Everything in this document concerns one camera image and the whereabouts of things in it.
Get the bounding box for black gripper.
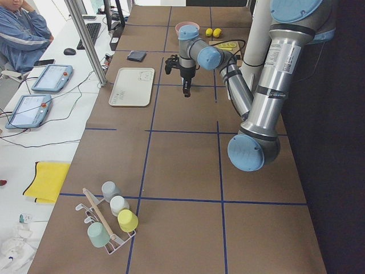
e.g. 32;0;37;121
180;66;196;98

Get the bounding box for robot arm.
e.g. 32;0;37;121
177;1;338;172

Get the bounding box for grey cup on rack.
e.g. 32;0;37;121
102;181;121;203

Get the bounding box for white cup on rack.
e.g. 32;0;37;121
109;195;129;217

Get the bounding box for yellow-green plastic cup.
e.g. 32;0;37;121
117;209;139;232

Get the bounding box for mint green cup on rack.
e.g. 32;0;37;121
87;222;110;248

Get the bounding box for cream bear tray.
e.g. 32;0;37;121
108;67;155;107

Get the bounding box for lemon slices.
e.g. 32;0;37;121
215;42;237;50

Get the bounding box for grey folded cloth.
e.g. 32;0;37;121
127;50;147;62

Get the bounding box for pink bowl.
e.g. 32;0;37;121
175;22;200;40

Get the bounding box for wooden cutting board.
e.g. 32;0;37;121
209;41;242;60

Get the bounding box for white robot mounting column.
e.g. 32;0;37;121
241;0;272;92

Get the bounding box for black monitor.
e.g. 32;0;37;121
103;0;125;32

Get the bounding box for black keyboard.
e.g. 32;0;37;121
76;23;101;50

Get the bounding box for black computer mouse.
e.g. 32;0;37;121
63;48;76;56

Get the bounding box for teach pendant far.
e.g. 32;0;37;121
31;65;74;94

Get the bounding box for teach pendant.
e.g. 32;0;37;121
31;65;74;94
5;94;52;129

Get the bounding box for teach pendant near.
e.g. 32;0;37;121
5;94;52;129

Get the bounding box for yellow cloth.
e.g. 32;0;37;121
23;162;70;204

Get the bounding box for person in blue hoodie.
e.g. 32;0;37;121
1;0;54;74

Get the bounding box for aluminium frame post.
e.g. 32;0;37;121
65;0;107;87

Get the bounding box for white wire cup rack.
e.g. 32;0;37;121
75;188;137;255

